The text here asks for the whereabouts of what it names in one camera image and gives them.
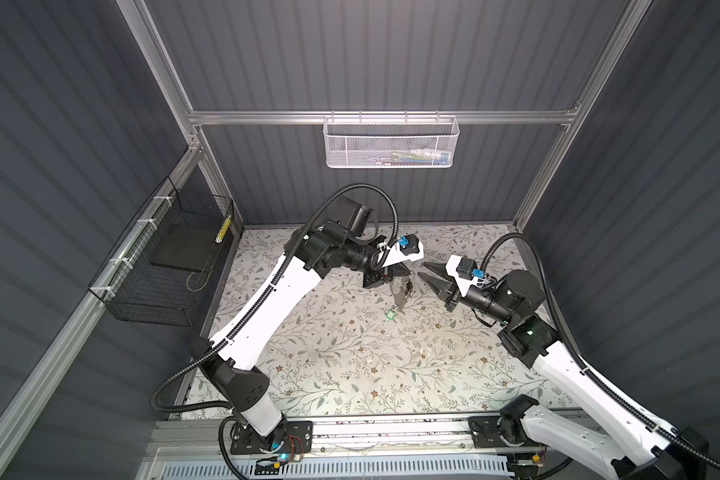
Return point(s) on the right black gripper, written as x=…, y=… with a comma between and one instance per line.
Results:
x=446, y=271

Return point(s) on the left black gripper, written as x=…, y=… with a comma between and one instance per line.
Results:
x=381, y=276

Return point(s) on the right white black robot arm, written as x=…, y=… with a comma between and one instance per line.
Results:
x=629, y=446

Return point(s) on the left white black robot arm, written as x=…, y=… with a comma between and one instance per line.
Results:
x=332, y=238

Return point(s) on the pens in white basket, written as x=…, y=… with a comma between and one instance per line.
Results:
x=431, y=157

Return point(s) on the yellow marker in basket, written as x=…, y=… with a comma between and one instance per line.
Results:
x=223, y=230

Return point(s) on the black pad in basket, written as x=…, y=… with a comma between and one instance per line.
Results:
x=186, y=248

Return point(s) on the white wire mesh basket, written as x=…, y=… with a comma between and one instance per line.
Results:
x=350, y=140

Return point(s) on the white ventilated cable duct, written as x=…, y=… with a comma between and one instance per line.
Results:
x=378, y=467

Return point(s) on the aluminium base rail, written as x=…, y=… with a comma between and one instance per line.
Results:
x=390, y=432

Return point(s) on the black wire basket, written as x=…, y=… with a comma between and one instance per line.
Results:
x=165, y=273

